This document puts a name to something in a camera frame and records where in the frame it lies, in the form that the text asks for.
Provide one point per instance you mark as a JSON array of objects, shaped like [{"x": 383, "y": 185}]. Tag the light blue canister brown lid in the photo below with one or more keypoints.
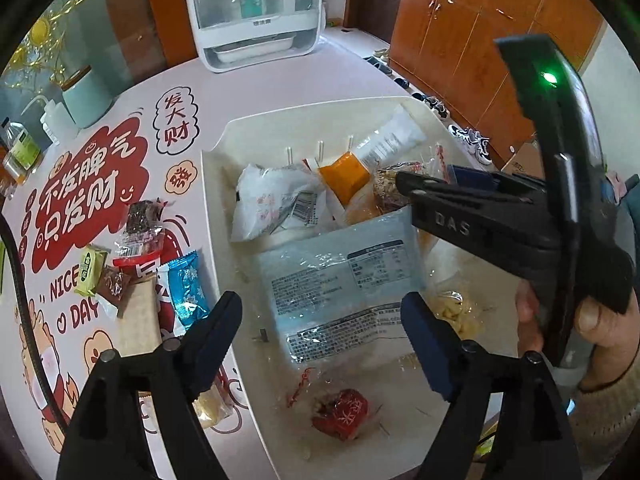
[{"x": 87, "y": 97}]

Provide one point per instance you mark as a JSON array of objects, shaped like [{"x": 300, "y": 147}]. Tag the wooden wall cabinet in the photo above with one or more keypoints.
[{"x": 475, "y": 35}]

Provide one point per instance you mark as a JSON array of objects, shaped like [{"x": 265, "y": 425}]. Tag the small brown snack packet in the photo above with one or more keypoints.
[{"x": 112, "y": 290}]

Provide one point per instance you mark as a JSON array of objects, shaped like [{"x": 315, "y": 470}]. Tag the pale yellow biscuit packet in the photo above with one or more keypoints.
[{"x": 460, "y": 312}]

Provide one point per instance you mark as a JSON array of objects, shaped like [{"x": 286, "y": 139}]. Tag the white and orange snack packet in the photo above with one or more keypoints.
[{"x": 360, "y": 160}]

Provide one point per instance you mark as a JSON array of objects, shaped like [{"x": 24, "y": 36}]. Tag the person's right hand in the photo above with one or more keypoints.
[{"x": 607, "y": 340}]

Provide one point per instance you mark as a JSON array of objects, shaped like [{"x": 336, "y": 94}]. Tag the glass door with gold ornament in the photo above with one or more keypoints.
[{"x": 55, "y": 30}]

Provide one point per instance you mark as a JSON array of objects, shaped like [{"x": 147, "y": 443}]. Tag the white squeeze bottle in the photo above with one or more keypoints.
[{"x": 57, "y": 122}]

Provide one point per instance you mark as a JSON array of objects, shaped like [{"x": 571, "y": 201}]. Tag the person's right forearm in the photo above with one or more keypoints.
[{"x": 610, "y": 425}]

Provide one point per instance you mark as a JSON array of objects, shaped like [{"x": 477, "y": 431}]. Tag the blue snowflake candy packet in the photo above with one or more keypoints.
[{"x": 186, "y": 290}]

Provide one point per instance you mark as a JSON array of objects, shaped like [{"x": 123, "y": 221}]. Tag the large light blue snack bag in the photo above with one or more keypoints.
[{"x": 340, "y": 285}]

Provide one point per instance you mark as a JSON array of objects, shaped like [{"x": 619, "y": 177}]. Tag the large clear orange puff packet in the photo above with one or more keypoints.
[{"x": 395, "y": 185}]

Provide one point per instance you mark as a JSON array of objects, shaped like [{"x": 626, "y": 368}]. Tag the white plastic storage tray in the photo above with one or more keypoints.
[{"x": 235, "y": 272}]

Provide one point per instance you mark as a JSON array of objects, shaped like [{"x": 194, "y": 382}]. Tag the beige snack bar packet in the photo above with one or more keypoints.
[{"x": 139, "y": 320}]

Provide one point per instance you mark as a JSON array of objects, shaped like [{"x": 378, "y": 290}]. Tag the cardboard box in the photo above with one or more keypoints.
[{"x": 522, "y": 160}]

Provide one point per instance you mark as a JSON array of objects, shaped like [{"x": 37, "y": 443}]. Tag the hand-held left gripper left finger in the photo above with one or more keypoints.
[{"x": 212, "y": 345}]

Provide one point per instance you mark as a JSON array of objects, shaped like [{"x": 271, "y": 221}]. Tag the white countertop sterilizer cabinet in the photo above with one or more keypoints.
[{"x": 260, "y": 35}]

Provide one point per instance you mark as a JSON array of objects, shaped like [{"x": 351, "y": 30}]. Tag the red and white snack packet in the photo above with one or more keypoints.
[{"x": 164, "y": 295}]

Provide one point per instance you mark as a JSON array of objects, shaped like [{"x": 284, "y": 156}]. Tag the white sneakers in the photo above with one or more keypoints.
[{"x": 470, "y": 142}]

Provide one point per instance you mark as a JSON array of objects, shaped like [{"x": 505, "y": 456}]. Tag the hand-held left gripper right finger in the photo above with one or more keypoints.
[{"x": 432, "y": 347}]

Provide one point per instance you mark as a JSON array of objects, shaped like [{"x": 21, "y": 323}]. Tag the white crinkled snack bag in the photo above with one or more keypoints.
[{"x": 270, "y": 200}]

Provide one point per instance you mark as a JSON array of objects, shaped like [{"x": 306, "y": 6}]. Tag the small yellow-green snack packet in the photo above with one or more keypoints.
[{"x": 91, "y": 270}]

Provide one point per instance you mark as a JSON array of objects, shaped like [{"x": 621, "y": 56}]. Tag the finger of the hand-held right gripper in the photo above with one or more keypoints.
[
  {"x": 472, "y": 174},
  {"x": 450, "y": 190}
]

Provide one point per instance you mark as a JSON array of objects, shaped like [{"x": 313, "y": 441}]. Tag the red candy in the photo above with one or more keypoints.
[{"x": 340, "y": 412}]

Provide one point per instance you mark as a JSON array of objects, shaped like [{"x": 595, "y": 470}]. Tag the glass bottle with green label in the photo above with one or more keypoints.
[{"x": 22, "y": 145}]

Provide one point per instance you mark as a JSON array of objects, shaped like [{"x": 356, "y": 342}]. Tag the small clear pale snack packet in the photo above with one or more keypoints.
[{"x": 212, "y": 410}]

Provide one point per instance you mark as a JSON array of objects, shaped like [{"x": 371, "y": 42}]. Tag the dark red snack packet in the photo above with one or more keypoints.
[{"x": 140, "y": 232}]

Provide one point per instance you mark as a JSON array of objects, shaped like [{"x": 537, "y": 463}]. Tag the dark slippers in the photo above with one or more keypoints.
[{"x": 378, "y": 61}]

